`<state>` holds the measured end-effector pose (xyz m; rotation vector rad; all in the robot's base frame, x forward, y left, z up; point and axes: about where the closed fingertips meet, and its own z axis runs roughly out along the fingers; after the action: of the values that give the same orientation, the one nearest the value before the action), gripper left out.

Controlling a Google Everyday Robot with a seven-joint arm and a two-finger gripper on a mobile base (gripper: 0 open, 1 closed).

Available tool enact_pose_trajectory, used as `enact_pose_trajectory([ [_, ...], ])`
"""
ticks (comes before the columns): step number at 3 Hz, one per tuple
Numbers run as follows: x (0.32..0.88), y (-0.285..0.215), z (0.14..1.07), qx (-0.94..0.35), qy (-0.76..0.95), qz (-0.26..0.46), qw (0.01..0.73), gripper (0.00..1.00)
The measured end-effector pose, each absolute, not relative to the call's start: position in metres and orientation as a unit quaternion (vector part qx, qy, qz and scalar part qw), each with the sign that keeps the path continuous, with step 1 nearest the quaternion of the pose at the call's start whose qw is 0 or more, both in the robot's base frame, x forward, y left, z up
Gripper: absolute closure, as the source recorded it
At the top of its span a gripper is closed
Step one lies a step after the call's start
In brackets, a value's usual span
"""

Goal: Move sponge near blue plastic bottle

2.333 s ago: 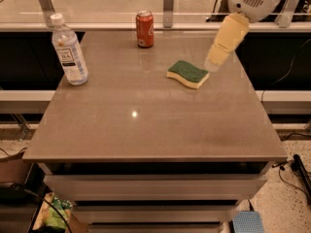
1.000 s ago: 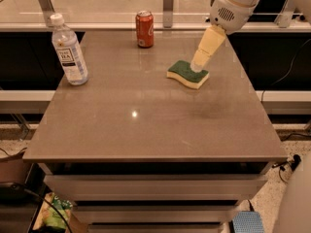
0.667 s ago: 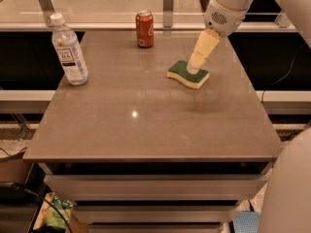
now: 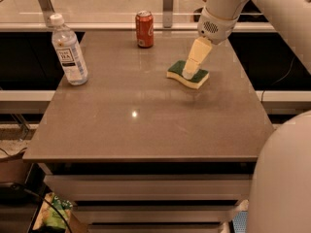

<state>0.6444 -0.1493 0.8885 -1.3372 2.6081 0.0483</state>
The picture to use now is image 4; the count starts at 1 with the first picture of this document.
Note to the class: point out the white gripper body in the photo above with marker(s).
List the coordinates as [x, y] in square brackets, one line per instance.
[216, 28]

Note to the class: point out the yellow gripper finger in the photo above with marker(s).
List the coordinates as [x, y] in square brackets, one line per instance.
[198, 53]

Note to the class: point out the green and yellow sponge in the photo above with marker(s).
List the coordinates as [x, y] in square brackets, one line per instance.
[175, 72]

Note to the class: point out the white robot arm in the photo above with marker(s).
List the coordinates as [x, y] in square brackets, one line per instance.
[280, 194]

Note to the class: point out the clear plastic water bottle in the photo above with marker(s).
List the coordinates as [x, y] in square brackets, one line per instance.
[68, 50]

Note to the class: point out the orange soda can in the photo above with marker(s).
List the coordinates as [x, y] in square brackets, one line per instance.
[144, 22]

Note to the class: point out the grey drawer cabinet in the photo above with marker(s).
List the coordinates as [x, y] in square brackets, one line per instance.
[129, 119]

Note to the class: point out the middle grey drawer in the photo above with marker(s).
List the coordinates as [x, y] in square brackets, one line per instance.
[155, 214]

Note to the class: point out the grey drawer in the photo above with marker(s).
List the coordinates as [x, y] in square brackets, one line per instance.
[140, 188]
[155, 214]
[160, 228]

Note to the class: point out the top grey drawer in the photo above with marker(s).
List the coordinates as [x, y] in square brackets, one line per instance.
[140, 188]

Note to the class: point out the blue perforated mat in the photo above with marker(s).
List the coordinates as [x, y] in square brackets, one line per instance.
[240, 222]

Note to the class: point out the bottom grey drawer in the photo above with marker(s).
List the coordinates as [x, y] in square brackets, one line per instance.
[160, 228]

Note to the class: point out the green snack bag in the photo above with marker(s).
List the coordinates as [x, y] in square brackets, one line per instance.
[54, 215]

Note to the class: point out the centre metal railing post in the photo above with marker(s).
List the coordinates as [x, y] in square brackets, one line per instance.
[167, 13]

